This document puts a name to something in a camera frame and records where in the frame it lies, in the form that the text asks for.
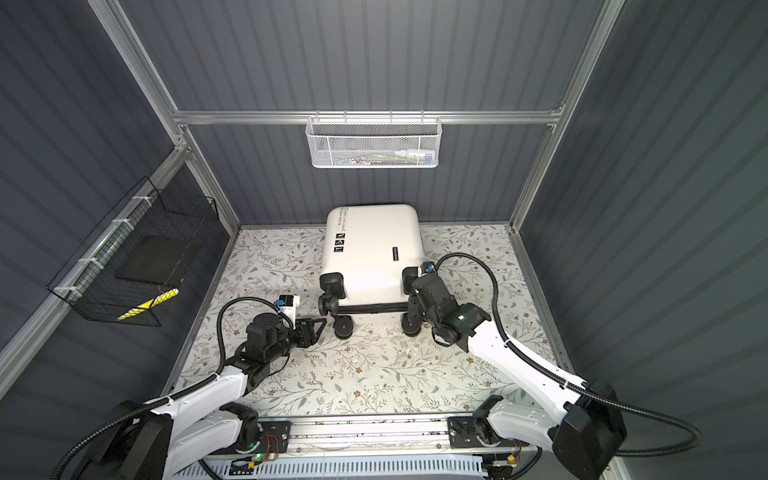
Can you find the white hard-shell suitcase black lining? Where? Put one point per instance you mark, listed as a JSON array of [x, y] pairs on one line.
[[372, 254]]

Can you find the black pad in basket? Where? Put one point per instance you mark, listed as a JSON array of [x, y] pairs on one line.
[[159, 261]]

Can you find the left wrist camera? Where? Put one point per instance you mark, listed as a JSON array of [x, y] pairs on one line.
[[288, 305]]

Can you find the yellow black striped item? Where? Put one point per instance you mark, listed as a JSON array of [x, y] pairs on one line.
[[149, 305]]

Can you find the black wire mesh basket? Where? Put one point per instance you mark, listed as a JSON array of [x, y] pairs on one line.
[[90, 287]]

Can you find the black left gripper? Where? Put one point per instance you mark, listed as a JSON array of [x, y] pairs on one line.
[[311, 336]]

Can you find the white wire mesh basket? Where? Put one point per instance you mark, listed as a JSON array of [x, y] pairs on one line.
[[391, 144]]

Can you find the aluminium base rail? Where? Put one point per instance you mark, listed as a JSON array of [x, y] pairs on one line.
[[387, 434]]

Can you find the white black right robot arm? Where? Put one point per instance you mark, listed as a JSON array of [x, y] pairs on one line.
[[528, 384]]

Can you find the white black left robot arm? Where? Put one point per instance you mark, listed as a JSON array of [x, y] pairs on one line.
[[162, 437]]

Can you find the floral table mat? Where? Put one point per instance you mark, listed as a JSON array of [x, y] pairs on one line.
[[379, 369]]

